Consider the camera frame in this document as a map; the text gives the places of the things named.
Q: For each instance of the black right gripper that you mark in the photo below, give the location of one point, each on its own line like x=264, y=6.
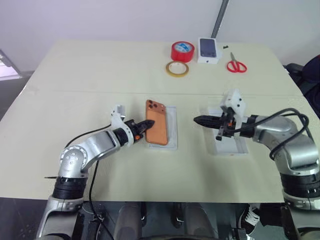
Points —
x=226, y=126

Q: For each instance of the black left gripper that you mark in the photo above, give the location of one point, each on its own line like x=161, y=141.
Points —
x=133, y=128

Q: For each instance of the orange smartphone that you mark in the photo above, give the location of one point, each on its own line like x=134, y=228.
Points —
x=156, y=125

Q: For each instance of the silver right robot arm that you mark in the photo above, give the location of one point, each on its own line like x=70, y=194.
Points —
x=277, y=131

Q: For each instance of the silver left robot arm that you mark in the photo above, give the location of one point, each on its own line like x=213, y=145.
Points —
x=100, y=142

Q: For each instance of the white phone box base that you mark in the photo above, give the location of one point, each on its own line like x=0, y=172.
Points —
x=172, y=125

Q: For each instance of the white phone box lid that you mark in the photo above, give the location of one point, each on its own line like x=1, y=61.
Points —
x=228, y=146

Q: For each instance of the white box with phone print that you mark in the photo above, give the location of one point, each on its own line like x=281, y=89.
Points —
x=208, y=48

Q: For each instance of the yellow clear tape roll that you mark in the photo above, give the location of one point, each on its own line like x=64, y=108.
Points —
x=168, y=68

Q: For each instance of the red tape roll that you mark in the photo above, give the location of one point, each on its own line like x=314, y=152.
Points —
x=182, y=56

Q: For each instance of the small black clip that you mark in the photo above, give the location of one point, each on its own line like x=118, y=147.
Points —
x=226, y=46

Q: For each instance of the black and white shoe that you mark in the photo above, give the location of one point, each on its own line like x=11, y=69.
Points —
x=250, y=218

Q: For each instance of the thin black zip tie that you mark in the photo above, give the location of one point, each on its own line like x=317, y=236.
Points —
x=51, y=177

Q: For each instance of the dark office chair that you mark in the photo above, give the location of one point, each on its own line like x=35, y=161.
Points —
x=308, y=75

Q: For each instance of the grey white shelf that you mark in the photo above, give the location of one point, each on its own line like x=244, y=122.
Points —
x=7, y=67

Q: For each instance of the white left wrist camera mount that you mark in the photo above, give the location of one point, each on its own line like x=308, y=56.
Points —
x=116, y=119

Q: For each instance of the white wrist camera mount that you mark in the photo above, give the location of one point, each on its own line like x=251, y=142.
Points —
x=236, y=102
x=116, y=119

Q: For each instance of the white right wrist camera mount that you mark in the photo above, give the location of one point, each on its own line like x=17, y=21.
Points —
x=236, y=102

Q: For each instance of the grey metal rail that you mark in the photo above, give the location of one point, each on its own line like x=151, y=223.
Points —
x=219, y=17

